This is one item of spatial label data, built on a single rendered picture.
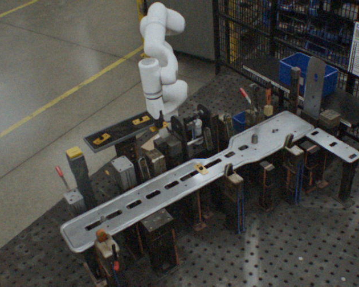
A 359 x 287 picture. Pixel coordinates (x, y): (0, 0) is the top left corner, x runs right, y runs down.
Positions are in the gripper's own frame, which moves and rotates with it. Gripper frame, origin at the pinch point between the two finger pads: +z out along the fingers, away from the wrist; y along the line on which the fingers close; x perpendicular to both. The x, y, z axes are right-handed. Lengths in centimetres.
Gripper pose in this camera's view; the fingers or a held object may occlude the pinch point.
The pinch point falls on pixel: (158, 122)
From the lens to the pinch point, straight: 203.7
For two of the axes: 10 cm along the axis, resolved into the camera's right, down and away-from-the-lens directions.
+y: 4.7, 5.1, -7.2
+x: 8.7, -3.7, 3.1
